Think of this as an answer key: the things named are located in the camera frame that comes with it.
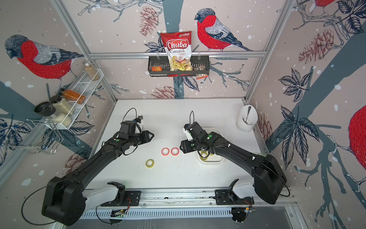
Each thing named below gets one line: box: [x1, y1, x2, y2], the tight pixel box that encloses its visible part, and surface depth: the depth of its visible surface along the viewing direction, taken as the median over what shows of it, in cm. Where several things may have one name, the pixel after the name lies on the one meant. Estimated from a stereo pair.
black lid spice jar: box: [33, 101, 57, 117], surface depth 60 cm
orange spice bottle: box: [58, 89, 87, 105], surface depth 74 cm
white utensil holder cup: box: [236, 104, 258, 133], surface depth 97 cm
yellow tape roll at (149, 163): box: [145, 158, 155, 169], surface depth 87 cm
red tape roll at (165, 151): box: [161, 147, 170, 157], surface depth 92 cm
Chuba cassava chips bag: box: [160, 30, 194, 72], surface depth 84 cm
